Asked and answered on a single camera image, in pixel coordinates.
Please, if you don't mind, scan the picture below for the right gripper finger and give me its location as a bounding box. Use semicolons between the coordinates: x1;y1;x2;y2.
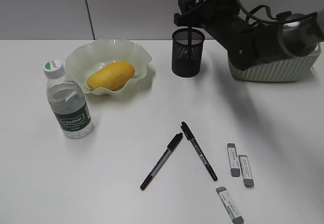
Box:
178;0;203;13
174;5;210;27

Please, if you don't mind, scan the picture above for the grey white eraser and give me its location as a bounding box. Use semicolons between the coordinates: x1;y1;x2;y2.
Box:
216;187;245;224
238;155;254;187
227;143;240;177

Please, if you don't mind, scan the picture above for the black marker pen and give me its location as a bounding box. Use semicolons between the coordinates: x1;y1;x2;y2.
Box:
140;133;183;191
180;121;218;181
187;26;192;52

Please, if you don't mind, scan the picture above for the yellow mango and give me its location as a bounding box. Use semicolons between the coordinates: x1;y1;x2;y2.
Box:
87;61;135;91

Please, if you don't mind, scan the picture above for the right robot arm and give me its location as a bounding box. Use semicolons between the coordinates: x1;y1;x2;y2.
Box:
174;0;323;71

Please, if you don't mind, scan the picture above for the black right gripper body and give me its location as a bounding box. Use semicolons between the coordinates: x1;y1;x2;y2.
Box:
197;0;257;57

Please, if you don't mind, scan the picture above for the frosted wavy glass plate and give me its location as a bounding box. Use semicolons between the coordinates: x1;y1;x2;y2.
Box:
65;39;152;96

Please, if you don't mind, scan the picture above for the clear water bottle green label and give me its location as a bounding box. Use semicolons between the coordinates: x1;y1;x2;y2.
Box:
43;60;94;139

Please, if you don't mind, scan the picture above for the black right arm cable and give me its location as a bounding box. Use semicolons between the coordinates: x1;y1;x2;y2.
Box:
234;0;317;26

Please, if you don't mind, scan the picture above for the pale green plastic basket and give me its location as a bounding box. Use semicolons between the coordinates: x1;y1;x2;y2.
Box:
228;44;321;83

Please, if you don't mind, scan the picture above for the black mesh pen holder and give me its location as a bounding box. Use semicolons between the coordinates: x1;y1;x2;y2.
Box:
172;28;205;78

